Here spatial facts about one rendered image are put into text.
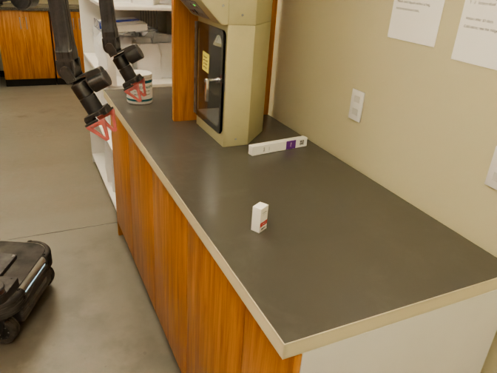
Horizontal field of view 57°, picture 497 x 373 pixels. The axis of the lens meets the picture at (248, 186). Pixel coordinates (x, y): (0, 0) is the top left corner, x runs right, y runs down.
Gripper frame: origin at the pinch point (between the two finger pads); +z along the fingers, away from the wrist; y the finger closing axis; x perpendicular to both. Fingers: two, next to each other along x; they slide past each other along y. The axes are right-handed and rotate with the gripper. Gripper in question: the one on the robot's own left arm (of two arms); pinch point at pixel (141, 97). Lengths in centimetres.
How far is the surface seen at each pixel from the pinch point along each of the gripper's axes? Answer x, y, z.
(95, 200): 102, 95, 62
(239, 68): -48, -26, 3
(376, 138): -84, -45, 44
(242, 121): -40, -25, 23
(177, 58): -22.4, 2.1, -7.5
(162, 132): -4.8, -14.4, 15.0
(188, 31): -31.7, 4.1, -15.4
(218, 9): -51, -30, -19
